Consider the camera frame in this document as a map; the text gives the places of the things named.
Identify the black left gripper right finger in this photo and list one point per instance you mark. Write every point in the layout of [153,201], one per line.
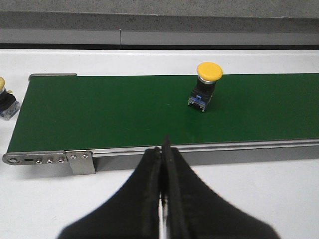
[197,212]

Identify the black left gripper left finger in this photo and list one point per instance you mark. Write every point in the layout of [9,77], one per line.
[131,213]

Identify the yellow mushroom push button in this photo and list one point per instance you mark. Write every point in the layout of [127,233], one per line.
[208,73]

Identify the yellow push button left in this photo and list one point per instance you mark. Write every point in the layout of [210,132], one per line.
[9,106]

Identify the grey stone counter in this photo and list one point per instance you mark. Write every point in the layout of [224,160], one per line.
[160,24]

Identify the aluminium conveyor frame rail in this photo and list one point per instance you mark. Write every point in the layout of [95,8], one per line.
[159,154]

